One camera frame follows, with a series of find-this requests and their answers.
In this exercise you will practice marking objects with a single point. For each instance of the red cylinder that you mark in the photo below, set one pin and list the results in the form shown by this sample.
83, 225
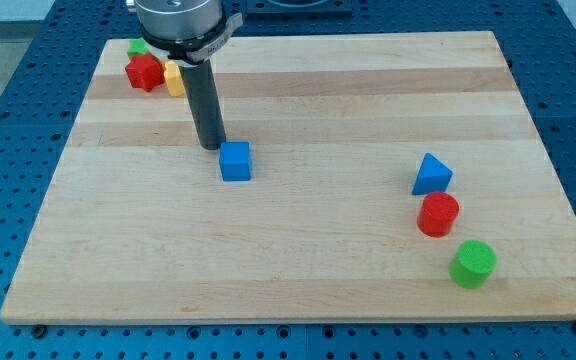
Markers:
438, 212

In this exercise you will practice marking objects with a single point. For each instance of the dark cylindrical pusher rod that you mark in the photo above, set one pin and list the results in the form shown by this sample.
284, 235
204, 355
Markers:
204, 104

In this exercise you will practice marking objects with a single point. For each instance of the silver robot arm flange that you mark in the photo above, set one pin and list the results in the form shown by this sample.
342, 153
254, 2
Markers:
187, 32

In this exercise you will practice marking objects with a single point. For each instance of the yellow block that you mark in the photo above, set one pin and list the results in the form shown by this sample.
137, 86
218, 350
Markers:
173, 79

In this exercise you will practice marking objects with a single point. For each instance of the red star block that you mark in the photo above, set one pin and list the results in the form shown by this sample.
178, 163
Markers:
144, 71

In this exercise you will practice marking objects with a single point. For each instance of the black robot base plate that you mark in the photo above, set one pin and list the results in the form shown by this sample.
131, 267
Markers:
279, 7

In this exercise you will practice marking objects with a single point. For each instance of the blue cube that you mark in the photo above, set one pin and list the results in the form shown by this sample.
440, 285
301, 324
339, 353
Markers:
235, 161

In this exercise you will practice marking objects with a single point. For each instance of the green cylinder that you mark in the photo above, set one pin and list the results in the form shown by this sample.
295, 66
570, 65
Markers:
472, 264

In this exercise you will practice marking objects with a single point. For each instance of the green star block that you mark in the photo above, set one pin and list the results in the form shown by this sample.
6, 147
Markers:
137, 47

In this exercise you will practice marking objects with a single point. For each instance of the blue triangular prism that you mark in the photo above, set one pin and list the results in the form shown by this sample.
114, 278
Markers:
432, 176

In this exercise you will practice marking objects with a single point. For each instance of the wooden board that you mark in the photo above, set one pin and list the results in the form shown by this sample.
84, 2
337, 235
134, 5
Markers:
137, 226

